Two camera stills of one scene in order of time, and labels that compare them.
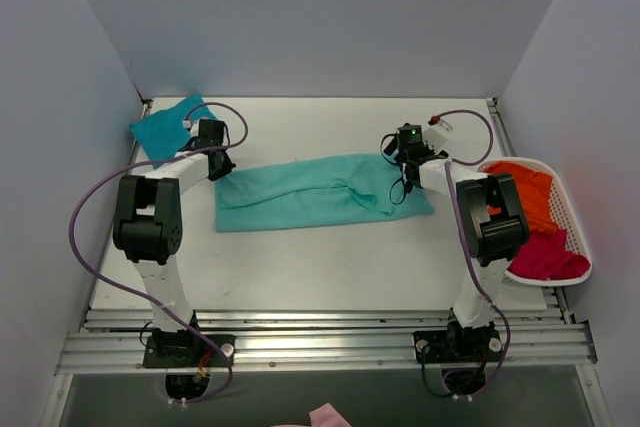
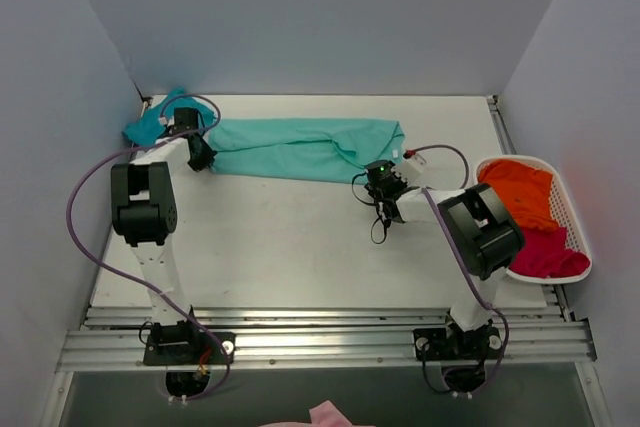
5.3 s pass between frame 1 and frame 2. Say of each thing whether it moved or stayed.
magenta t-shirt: stayed
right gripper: moved
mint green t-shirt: moved
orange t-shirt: stayed
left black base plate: stayed
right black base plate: stayed
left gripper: moved
